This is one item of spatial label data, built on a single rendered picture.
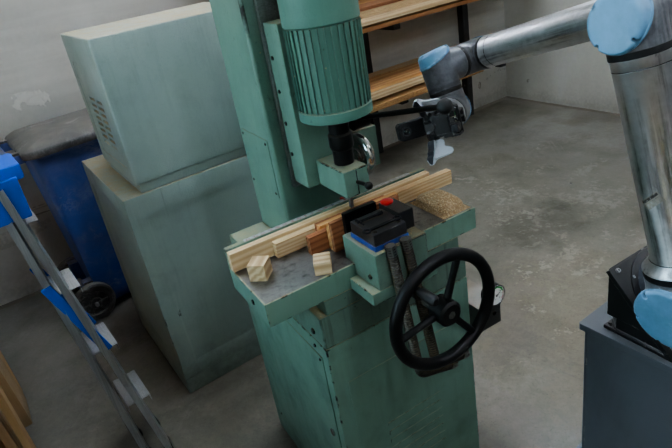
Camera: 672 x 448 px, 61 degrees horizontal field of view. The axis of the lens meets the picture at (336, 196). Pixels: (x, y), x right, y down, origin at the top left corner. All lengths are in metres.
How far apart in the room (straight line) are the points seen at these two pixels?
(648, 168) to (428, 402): 0.86
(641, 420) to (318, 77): 1.21
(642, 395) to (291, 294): 0.95
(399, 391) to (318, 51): 0.90
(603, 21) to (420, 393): 1.03
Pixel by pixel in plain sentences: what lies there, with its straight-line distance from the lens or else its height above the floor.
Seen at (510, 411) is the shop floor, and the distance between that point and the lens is 2.20.
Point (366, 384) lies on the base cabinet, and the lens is 1.52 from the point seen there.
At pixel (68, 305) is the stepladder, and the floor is 0.71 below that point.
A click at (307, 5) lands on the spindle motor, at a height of 1.46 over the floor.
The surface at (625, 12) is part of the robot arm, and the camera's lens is 1.17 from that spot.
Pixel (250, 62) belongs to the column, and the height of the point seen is 1.33.
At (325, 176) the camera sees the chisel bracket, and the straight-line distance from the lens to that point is 1.45.
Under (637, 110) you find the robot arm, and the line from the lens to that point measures 1.22.
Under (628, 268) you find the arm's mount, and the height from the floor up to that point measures 0.72.
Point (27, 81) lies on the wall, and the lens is 3.42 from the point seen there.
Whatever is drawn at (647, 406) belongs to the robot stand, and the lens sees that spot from 1.74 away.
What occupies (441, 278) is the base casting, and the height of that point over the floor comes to 0.74.
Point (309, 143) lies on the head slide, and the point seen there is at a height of 1.12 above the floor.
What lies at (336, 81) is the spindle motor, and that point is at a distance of 1.27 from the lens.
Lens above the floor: 1.59
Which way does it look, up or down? 25 degrees down
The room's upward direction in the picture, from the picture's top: 10 degrees counter-clockwise
